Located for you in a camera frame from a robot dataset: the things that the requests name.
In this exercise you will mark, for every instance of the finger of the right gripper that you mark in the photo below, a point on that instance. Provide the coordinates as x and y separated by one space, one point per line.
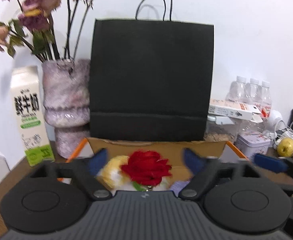
270 163

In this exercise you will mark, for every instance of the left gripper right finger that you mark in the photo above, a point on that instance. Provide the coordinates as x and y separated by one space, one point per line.
204 172

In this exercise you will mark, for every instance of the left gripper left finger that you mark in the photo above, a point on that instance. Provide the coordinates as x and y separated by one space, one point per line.
85 171

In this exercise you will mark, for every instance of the red artificial rose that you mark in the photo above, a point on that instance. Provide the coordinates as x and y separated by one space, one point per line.
146 169

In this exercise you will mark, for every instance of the purple knit pouch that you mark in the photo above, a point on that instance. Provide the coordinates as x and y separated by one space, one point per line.
178 186

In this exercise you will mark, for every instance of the yellow green apple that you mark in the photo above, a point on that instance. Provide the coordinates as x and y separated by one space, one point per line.
285 147

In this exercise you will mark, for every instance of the lavender tin box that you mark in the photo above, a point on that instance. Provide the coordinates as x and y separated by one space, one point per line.
251 143

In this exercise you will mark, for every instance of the red pumpkin cardboard box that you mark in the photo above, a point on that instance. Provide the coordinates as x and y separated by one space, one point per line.
172 151

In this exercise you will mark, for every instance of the clear jar with seeds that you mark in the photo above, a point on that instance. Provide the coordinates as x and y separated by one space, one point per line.
221 128

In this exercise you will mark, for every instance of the small white round device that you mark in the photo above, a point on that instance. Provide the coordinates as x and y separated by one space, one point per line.
270 124

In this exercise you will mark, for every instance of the flat white carton box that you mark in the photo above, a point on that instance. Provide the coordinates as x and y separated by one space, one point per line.
236 110

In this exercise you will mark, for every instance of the right water bottle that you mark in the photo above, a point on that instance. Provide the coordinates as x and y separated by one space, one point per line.
264 99

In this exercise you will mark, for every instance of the water bottle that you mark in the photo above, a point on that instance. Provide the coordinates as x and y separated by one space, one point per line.
237 91
264 99
251 91

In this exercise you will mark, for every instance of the middle water bottle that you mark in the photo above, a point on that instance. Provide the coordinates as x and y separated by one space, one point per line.
251 91

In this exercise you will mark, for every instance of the left water bottle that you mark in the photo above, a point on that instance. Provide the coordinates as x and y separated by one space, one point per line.
237 91

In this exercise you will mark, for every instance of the black paper bag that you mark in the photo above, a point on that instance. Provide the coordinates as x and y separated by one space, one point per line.
150 80

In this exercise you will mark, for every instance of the white green milk carton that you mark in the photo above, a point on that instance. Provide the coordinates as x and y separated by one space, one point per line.
28 109

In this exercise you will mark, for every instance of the dried rose bouquet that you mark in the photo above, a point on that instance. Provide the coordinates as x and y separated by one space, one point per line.
34 28

